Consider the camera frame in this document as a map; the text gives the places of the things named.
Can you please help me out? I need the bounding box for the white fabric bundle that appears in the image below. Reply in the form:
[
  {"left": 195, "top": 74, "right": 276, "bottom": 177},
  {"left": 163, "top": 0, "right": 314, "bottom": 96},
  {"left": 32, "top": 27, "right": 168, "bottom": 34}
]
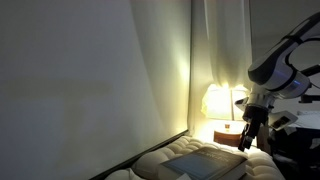
[{"left": 293, "top": 110, "right": 320, "bottom": 131}]

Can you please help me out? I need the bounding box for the cream tufted mattress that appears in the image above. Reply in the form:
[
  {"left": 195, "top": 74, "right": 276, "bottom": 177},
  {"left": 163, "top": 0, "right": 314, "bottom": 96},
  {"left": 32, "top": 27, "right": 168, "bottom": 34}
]
[{"left": 105, "top": 134, "right": 286, "bottom": 180}]

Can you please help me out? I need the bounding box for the white curtain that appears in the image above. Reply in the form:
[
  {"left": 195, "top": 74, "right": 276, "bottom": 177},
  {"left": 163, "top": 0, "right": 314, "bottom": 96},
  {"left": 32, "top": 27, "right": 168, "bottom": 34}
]
[{"left": 188, "top": 0, "right": 254, "bottom": 134}]

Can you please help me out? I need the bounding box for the black equipment table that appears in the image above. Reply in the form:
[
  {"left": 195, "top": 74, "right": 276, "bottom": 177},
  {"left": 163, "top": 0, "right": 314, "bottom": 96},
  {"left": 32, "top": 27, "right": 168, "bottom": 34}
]
[{"left": 266, "top": 126, "right": 320, "bottom": 180}]

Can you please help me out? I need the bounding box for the black book with blue cover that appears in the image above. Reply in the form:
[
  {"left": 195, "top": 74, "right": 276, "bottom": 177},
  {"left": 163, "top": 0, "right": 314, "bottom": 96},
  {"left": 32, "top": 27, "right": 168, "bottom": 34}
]
[{"left": 158, "top": 146, "right": 249, "bottom": 180}]

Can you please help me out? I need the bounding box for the table lamp with wooden base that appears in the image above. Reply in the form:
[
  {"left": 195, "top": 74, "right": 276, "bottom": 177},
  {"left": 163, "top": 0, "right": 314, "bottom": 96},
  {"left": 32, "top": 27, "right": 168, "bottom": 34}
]
[{"left": 200, "top": 83, "right": 252, "bottom": 148}]

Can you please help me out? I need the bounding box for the white backdrop panel black edge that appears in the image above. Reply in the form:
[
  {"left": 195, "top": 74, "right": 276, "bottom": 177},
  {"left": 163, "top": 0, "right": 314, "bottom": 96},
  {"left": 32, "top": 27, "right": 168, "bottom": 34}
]
[{"left": 0, "top": 0, "right": 192, "bottom": 180}]

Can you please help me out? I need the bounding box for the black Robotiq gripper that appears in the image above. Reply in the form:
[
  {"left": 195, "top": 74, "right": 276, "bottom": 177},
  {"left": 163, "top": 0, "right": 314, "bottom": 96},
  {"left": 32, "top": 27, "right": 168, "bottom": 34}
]
[{"left": 237, "top": 104, "right": 270, "bottom": 153}]

